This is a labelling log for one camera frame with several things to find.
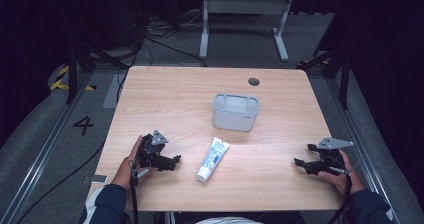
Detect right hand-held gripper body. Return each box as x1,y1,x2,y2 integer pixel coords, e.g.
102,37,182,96
312,136,355,177

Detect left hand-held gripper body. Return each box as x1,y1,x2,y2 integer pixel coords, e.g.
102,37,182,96
135,129,175,171

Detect white toothpaste tube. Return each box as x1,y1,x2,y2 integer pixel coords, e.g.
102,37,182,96
195,136,231,183

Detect grey plastic container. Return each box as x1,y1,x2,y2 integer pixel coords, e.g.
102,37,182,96
212,92,261,133

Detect person's left hand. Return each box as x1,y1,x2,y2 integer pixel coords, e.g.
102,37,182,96
111,135,157,192

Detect person's right hand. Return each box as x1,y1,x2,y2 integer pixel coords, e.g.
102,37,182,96
317,148,365,196

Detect black tripod stand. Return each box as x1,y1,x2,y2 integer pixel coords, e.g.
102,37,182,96
297,46,352,111
64,39,130,105

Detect yellow black hazard tape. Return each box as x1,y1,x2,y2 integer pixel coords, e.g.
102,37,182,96
49,65,98,92

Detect right hand-held gripper cable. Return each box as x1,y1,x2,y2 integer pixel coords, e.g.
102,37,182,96
325,173,354,224

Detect hand-held gripper cable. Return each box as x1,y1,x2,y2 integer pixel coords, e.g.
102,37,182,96
325,173,354,224
128,159,141,224

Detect left hand-held gripper cable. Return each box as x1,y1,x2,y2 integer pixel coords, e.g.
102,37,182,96
128,159,141,224

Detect long black floor cable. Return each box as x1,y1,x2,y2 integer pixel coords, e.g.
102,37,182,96
15,139,106,224

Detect bundle of black cables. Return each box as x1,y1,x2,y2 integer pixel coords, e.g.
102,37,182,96
132,12,208,68

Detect white metal table frame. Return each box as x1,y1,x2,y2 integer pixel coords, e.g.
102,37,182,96
198,0,295,63

